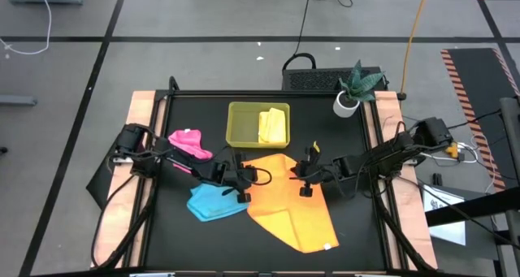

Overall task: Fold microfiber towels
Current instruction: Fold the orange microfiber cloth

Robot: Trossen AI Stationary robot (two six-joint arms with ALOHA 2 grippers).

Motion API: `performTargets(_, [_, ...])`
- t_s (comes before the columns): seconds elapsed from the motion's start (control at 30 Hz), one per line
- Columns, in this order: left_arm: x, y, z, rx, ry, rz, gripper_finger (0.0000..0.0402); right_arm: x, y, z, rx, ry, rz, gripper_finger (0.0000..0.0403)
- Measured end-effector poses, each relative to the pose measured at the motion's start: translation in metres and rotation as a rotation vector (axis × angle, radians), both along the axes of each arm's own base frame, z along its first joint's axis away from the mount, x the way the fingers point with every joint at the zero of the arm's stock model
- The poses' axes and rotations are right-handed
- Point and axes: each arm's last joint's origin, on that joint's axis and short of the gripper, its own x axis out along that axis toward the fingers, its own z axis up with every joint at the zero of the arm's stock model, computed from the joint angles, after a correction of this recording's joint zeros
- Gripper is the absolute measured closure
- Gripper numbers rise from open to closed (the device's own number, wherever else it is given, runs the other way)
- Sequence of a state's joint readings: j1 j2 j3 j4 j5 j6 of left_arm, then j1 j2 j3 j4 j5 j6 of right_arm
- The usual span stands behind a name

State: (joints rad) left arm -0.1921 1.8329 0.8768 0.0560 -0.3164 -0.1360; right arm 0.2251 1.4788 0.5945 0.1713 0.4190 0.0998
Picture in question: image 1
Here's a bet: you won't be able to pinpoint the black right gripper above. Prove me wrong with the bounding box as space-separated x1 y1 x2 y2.
294 141 336 198

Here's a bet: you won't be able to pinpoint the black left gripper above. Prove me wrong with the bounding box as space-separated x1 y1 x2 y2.
222 152 259 204

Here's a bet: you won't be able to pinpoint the blue microfiber towel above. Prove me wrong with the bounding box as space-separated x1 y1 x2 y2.
186 182 249 223

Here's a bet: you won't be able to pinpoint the orange microfiber towel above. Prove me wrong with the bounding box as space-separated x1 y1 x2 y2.
242 154 340 254

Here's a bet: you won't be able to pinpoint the yellow translucent plastic bin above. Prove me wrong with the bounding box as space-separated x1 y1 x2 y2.
225 102 292 149

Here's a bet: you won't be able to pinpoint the yellow microfiber towel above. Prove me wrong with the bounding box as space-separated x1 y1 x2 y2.
258 107 288 144

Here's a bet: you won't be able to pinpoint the pink microfiber towel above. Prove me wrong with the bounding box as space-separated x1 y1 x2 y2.
167 128 215 175

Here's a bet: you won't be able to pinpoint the snake plant in white pot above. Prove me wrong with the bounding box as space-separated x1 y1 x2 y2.
332 59 387 119

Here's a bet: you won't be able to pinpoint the black computer case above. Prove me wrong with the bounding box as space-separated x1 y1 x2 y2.
282 67 389 93

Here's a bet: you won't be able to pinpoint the light wooden table side board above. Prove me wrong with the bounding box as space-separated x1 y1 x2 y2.
91 90 158 269
373 90 439 270

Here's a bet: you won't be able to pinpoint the white printed paper sheet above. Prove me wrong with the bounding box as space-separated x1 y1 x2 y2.
422 184 467 247

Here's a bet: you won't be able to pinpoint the black hazard-striped floor mat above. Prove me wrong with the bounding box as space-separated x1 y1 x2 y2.
440 47 520 193

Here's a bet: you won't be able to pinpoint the grey metal bar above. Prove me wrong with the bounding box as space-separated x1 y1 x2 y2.
0 94 38 107

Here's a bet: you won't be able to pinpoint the black aluminium table frame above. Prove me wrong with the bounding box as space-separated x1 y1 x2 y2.
129 76 407 272

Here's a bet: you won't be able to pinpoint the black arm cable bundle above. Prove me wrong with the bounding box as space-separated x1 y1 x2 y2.
91 173 158 270
371 179 438 272

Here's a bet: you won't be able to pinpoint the black power cable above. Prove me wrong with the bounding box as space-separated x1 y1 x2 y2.
282 0 366 71

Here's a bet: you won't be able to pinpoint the white power cables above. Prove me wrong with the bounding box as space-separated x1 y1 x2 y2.
424 134 496 195

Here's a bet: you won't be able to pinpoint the orange extension cable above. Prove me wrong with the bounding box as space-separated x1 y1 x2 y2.
400 0 431 100

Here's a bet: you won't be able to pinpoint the black frame beam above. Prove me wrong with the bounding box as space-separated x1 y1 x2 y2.
424 186 520 228

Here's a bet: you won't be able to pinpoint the grey metal post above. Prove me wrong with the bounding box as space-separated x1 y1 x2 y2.
498 97 520 249

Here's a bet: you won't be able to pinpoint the white floor cable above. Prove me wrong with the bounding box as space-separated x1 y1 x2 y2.
0 0 54 56

